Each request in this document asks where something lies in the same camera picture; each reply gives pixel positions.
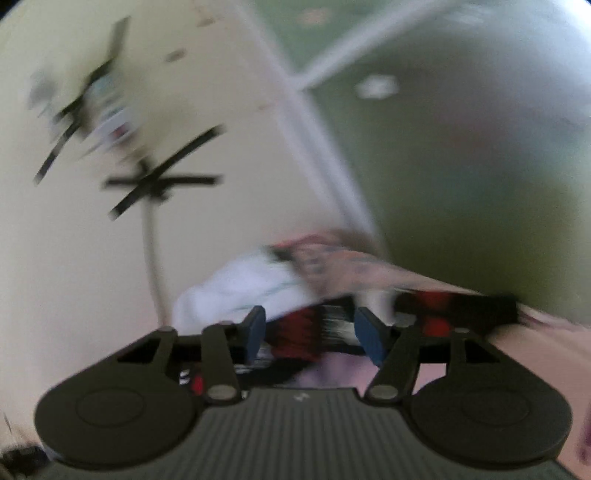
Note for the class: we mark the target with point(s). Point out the white cloth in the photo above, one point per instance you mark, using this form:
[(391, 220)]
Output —
[(240, 290)]

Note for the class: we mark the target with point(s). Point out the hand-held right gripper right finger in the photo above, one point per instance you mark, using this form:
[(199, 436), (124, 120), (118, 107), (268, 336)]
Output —
[(369, 339)]

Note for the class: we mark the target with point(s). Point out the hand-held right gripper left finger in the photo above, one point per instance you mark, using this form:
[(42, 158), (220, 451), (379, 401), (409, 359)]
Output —
[(255, 328)]

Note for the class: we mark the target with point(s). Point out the pink floral bedsheet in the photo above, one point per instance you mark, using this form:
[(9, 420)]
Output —
[(531, 341)]

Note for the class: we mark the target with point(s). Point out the black tape strips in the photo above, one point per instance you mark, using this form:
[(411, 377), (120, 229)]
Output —
[(83, 101)]

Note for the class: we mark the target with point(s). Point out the black red white patterned sweater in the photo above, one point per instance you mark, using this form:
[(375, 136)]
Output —
[(318, 330)]

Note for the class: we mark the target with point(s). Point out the white power strip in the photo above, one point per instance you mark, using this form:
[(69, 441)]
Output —
[(108, 115)]

